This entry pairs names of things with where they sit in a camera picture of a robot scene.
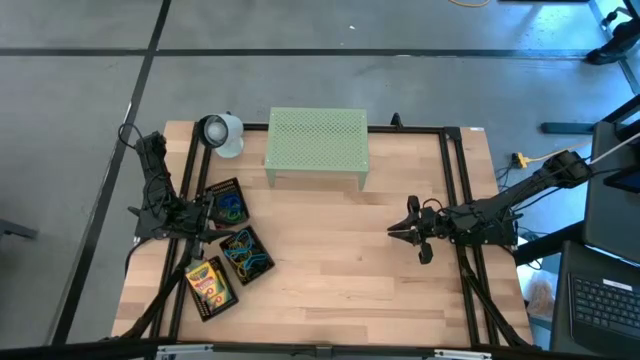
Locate yellow power cable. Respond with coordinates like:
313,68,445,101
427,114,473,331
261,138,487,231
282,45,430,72
527,144,571,164

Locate white desk lamp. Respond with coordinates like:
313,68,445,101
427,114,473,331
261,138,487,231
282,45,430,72
197,112,245,160

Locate person's shoe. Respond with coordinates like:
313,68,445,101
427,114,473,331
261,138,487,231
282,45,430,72
583,19,640,66

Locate white cable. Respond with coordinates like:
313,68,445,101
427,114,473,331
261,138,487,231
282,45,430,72
589,132,640,169

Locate silver metal bracket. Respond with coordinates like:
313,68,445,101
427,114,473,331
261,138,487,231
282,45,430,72
154,343,214,360
433,348,494,360

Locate grey stand foot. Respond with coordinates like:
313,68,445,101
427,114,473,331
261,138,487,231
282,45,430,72
0,218,39,240

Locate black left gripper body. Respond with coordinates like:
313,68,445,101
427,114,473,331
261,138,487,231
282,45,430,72
185,192,216,246

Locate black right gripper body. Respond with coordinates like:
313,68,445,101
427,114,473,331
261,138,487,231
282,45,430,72
408,195,449,265

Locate black stand foot bar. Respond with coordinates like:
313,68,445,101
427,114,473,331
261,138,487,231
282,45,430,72
539,121,597,135

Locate black plastic basket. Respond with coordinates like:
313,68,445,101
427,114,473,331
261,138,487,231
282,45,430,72
218,224,276,287
203,176,251,228
185,255,240,324

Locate dark grey laptop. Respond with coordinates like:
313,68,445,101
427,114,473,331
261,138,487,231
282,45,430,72
549,239,640,360

